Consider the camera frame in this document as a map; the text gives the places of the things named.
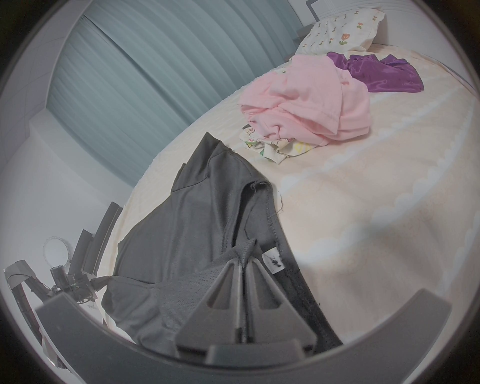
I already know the pink garment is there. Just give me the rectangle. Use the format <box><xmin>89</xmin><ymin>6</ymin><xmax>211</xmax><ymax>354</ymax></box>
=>
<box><xmin>239</xmin><ymin>55</ymin><xmax>372</xmax><ymax>146</ymax></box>

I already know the bed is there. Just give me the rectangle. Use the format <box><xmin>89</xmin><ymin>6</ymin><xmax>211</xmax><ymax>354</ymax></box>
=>
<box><xmin>101</xmin><ymin>0</ymin><xmax>480</xmax><ymax>361</ymax></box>

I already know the white printed pillow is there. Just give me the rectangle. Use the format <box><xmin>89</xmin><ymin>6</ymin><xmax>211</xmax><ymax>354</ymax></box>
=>
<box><xmin>294</xmin><ymin>7</ymin><xmax>386</xmax><ymax>57</ymax></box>

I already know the white printed garment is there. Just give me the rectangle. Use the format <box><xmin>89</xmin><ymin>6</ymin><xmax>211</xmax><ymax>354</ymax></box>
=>
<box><xmin>240</xmin><ymin>124</ymin><xmax>316</xmax><ymax>164</ymax></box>

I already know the blue-green curtain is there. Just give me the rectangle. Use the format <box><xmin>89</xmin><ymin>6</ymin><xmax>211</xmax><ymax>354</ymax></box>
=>
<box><xmin>46</xmin><ymin>17</ymin><xmax>192</xmax><ymax>188</ymax></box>
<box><xmin>82</xmin><ymin>0</ymin><xmax>301</xmax><ymax>124</ymax></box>

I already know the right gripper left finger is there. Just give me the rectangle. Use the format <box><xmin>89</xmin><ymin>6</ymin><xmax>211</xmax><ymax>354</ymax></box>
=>
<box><xmin>175</xmin><ymin>259</ymin><xmax>244</xmax><ymax>353</ymax></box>

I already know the purple garment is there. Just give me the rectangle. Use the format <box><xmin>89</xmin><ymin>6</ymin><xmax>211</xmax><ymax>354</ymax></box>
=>
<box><xmin>327</xmin><ymin>52</ymin><xmax>425</xmax><ymax>94</ymax></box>

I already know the round white mirror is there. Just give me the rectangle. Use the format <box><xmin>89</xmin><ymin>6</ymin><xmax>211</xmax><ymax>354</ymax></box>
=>
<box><xmin>43</xmin><ymin>236</ymin><xmax>73</xmax><ymax>269</ymax></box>

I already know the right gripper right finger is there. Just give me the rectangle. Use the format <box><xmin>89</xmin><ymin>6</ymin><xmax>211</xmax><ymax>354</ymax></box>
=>
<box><xmin>244</xmin><ymin>258</ymin><xmax>316</xmax><ymax>353</ymax></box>

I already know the black T-shirt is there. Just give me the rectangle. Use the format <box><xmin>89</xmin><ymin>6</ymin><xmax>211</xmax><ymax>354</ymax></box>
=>
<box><xmin>102</xmin><ymin>131</ymin><xmax>344</xmax><ymax>355</ymax></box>

